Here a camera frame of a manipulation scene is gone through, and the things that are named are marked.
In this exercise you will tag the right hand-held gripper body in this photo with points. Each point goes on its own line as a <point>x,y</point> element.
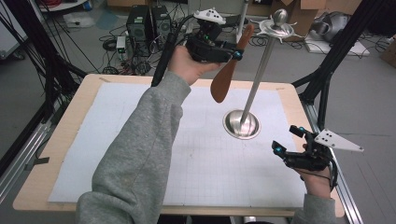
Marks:
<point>311,160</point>

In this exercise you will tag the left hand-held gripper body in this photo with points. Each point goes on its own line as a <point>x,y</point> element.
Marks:
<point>207,48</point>

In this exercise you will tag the metal utensil stand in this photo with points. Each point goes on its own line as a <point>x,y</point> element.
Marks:
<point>261,68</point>

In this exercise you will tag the brown wooden spatula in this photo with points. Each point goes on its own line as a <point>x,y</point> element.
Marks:
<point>222,82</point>

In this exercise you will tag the person's right hand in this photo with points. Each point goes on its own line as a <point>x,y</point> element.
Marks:
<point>317,183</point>

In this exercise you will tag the person's left hand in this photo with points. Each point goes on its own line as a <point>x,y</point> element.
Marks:
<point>186,67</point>

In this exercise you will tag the black computer tower with fan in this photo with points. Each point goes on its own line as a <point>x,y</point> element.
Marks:
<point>162,21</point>

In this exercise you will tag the white grid mat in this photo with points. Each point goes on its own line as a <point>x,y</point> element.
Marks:
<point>218,174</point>

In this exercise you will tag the small grey power box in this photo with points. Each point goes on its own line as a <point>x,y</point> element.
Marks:
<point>121,44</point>

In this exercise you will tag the large open cardboard box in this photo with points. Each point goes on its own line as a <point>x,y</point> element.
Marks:
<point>311,9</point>

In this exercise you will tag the grey round appliance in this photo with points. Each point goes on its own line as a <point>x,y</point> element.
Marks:
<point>331,26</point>

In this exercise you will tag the white flat panels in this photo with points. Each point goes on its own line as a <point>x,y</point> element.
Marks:
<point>351,48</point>

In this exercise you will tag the small cardboard box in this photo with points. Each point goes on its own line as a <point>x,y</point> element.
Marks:
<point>390,54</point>

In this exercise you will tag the aluminium rail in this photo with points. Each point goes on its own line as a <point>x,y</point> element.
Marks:
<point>21,161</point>
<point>345,186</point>

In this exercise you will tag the black frame post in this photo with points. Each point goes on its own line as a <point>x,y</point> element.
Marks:
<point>49,77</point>
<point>345,40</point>

